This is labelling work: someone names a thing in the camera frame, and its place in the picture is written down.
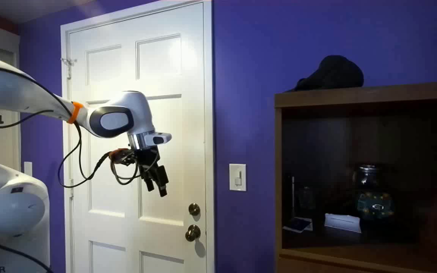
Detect black knit head sock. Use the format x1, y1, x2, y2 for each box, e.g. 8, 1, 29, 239
293, 54, 366, 92

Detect thin black base cable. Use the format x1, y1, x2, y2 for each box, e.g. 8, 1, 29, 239
0, 233, 55, 273

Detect glass jar with dark lid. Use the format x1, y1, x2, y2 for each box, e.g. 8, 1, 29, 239
354, 162, 398, 232

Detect white panel door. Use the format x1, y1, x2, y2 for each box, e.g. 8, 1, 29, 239
60, 0, 216, 273

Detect orange strap on arm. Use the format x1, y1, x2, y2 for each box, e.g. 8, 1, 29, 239
67, 100, 87, 126

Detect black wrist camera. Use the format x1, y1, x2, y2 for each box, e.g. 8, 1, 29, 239
108, 147, 140, 168

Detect brown wooden cabinet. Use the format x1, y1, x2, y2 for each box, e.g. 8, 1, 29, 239
274, 80, 437, 273

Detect black looping robot cable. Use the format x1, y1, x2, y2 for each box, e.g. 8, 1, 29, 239
57, 121, 146, 189

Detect white folded cloth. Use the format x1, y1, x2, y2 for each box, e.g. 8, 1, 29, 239
324, 212, 363, 235

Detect metal door hinge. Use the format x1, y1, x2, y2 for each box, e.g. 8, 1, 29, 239
61, 56, 78, 82

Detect white light switch plate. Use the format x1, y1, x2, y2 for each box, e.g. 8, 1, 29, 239
228, 162, 248, 192

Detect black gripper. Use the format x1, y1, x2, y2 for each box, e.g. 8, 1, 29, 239
136, 144, 172, 198

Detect small dark flat box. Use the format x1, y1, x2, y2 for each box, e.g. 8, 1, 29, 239
283, 215, 315, 235

